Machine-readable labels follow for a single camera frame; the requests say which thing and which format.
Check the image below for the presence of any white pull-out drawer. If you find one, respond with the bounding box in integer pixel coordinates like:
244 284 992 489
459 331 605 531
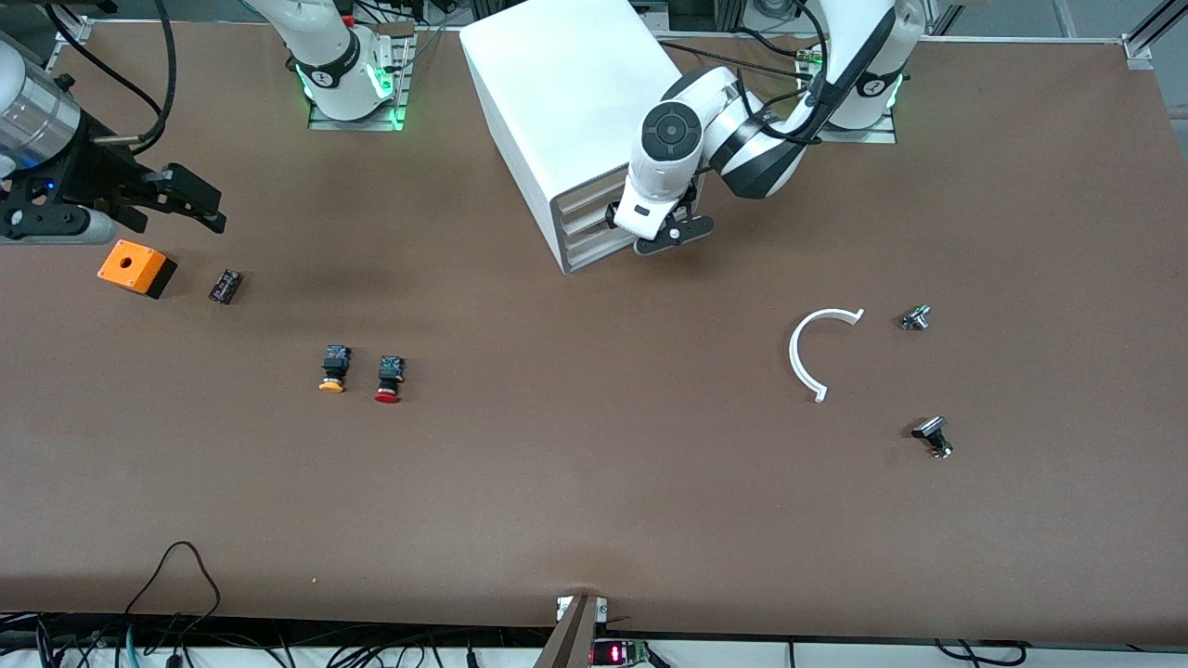
560 186 621 233

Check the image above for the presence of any cream drawer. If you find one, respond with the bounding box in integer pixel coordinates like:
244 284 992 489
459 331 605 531
555 167 632 212
563 209 641 253
566 227 651 272

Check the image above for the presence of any white drawer cabinet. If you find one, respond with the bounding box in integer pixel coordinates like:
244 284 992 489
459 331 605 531
459 0 720 276

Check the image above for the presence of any yellow push button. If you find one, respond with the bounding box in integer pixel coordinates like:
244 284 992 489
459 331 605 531
318 345 353 394

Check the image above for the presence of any circuit board with red display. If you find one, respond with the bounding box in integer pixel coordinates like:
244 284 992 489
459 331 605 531
592 638 651 667

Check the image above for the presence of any orange button enclosure box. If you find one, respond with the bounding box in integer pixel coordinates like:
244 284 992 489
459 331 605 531
97 239 178 300

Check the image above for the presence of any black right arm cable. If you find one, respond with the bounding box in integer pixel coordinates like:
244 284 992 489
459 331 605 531
45 0 179 151

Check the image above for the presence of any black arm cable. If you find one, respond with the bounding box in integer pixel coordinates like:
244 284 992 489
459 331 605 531
738 0 836 145
45 0 179 151

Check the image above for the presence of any black cable behind cabinet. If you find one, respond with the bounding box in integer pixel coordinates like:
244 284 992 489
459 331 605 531
654 28 818 68

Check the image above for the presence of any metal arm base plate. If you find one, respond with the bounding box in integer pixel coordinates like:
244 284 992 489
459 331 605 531
308 88 411 133
817 111 899 145

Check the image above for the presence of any white C-shaped ring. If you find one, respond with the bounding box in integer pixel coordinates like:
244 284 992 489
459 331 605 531
789 307 866 404

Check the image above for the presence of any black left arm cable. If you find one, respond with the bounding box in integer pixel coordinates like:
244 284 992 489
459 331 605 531
738 0 836 145

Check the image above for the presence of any black looped cable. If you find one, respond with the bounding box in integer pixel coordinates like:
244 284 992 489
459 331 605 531
123 541 224 641

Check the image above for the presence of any black key switch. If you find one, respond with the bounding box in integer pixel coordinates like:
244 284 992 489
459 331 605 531
911 417 954 460

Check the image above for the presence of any grey camera mount bar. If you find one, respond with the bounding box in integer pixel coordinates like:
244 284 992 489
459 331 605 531
534 594 600 668

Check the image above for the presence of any black floor cable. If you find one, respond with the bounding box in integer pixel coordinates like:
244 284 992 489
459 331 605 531
933 638 1031 667

